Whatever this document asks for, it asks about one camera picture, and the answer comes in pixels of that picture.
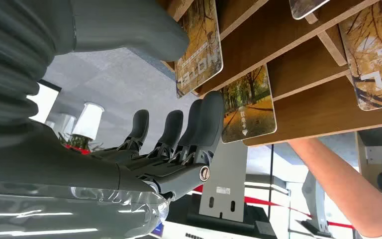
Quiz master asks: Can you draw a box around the green plant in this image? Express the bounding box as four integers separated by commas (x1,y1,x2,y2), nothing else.
58,131,103,152

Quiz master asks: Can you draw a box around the autumn path card small print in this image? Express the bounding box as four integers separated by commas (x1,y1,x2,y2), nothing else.
220,64,278,144

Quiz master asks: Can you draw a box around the card with white edge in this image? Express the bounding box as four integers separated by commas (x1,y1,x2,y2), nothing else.
288,0,331,20

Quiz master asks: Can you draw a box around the red barrier tape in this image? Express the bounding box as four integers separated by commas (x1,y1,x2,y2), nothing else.
191,185,357,230

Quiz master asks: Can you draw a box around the black stand base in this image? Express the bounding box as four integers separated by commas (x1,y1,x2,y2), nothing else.
166,194,278,239

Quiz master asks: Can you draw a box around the autumn tree card white lettering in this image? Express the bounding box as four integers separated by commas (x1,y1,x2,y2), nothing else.
174,0,224,99

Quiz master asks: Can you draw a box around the white planter pot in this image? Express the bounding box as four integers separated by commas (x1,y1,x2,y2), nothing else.
53,113,77,139
72,102,105,141

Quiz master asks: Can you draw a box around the grey metal monitor stand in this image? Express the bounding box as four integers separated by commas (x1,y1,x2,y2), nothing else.
301,171,331,236
198,141,248,223

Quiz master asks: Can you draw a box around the ribbed grey right arm sleeve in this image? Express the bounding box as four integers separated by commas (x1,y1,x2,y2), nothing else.
0,0,77,133

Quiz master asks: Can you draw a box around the autumn branch card large lettering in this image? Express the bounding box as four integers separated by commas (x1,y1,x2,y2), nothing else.
338,0,382,112

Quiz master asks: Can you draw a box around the wooden card holder rack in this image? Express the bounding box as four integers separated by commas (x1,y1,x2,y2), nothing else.
159,0,382,147

